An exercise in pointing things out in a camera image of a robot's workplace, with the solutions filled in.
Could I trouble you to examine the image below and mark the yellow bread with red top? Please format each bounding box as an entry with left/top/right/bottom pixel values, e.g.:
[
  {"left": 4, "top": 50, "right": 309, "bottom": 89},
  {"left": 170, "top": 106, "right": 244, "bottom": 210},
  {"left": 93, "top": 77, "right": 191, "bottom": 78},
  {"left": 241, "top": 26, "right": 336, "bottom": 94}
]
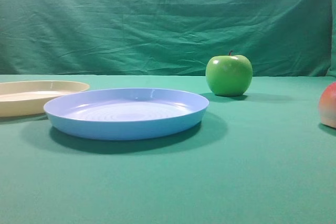
[{"left": 318, "top": 82, "right": 336, "bottom": 128}]

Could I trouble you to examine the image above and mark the green apple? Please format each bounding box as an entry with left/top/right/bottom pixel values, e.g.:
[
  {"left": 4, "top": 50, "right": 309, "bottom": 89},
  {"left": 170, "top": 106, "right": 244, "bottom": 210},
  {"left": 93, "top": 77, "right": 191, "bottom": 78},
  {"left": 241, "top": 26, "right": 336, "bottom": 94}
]
[{"left": 205, "top": 51, "right": 253, "bottom": 97}]

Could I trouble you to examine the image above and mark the green table cloth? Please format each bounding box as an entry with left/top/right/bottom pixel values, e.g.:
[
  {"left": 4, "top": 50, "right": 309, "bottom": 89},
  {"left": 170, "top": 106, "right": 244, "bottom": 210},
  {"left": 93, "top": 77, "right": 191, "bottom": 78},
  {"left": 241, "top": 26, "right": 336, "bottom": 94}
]
[{"left": 1, "top": 75, "right": 335, "bottom": 223}]

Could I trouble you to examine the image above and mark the blue plastic plate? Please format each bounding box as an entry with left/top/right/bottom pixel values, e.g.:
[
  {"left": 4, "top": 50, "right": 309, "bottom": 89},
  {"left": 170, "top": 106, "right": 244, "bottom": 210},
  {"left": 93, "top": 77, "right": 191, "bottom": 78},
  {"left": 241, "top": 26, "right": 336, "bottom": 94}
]
[{"left": 44, "top": 88, "right": 209, "bottom": 141}]

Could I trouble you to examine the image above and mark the green backdrop cloth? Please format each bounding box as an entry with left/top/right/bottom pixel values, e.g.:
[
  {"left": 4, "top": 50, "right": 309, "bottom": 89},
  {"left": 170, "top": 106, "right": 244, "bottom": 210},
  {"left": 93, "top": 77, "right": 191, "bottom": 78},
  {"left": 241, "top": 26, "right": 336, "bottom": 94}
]
[{"left": 1, "top": 0, "right": 335, "bottom": 77}]

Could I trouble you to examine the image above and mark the yellow plastic plate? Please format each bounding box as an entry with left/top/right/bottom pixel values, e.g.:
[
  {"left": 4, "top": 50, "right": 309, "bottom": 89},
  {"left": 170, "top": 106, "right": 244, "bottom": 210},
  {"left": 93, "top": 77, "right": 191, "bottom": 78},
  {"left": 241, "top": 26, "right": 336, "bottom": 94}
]
[{"left": 1, "top": 80, "right": 90, "bottom": 117}]

